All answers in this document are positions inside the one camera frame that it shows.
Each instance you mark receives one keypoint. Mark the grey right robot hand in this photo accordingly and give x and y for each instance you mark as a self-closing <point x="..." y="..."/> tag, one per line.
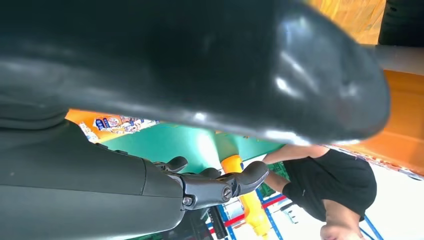
<point x="165" y="59"/>

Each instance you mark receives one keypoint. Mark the green plastic crate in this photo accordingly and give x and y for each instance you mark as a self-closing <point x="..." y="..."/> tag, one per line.
<point x="273" y="172"/>

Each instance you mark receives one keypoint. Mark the person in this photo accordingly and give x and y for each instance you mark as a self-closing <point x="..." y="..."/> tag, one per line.
<point x="331" y="185"/>

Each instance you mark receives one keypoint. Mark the blue rack frame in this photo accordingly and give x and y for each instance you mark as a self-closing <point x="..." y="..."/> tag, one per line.
<point x="232" y="220"/>

